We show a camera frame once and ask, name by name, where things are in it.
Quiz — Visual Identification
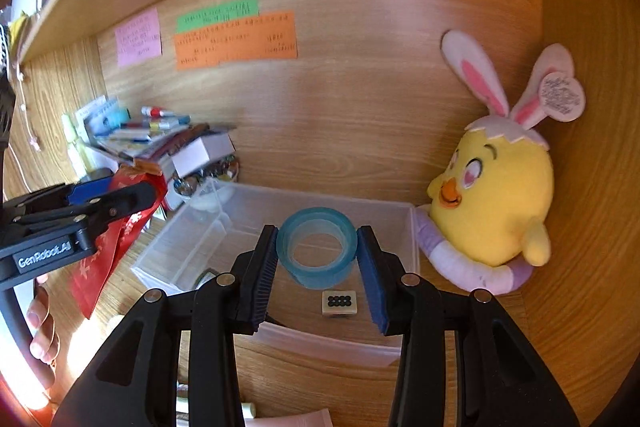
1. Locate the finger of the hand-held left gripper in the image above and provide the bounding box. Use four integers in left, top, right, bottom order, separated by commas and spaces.
0, 176, 114, 221
11, 181, 158, 236

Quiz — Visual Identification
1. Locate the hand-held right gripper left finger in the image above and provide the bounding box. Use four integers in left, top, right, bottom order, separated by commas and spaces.
51, 224, 279, 427

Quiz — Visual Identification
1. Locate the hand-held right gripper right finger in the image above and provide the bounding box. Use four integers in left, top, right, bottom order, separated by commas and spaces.
356, 226, 581, 427

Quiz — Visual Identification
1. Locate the clear plastic storage bin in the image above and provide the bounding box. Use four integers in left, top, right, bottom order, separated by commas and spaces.
131, 179, 421, 370

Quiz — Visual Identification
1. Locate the blue tape roll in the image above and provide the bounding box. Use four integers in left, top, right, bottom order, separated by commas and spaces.
276, 207, 359, 290

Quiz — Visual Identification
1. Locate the person's left hand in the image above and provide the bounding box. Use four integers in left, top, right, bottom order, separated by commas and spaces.
26, 279, 62, 364

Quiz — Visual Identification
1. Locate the white die with black dots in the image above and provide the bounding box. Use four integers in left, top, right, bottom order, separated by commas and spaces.
320, 289, 358, 319

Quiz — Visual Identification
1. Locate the pale green bottle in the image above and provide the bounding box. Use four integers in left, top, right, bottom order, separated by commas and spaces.
61, 112, 96, 178

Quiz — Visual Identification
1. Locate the red printed packet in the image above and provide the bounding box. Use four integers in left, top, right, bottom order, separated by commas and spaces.
69, 172, 168, 319

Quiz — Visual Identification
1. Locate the stack of booklets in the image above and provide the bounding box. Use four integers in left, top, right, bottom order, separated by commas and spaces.
75, 96, 236, 168

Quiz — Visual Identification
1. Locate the white round dispenser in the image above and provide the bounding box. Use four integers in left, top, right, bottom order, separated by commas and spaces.
190, 184, 233, 212

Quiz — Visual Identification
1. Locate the yellow and blue marker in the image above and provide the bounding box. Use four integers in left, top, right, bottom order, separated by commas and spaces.
122, 117, 191, 132

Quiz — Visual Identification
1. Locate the white cardboard box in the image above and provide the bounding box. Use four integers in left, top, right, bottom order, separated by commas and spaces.
172, 134, 236, 178

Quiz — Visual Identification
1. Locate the yellow chick plush toy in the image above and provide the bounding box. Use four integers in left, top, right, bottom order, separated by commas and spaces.
415, 29, 587, 294

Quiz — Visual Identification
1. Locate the pink sticky note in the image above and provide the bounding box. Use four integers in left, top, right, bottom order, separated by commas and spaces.
115, 9, 163, 68

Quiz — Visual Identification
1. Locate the orange sticky note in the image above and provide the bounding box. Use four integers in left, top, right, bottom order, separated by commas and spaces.
173, 12, 299, 71

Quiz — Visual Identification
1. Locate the green sticky note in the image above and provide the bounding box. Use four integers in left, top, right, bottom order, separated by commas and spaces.
176, 0, 258, 32

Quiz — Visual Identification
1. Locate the white cable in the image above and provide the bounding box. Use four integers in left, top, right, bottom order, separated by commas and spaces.
15, 62, 43, 152

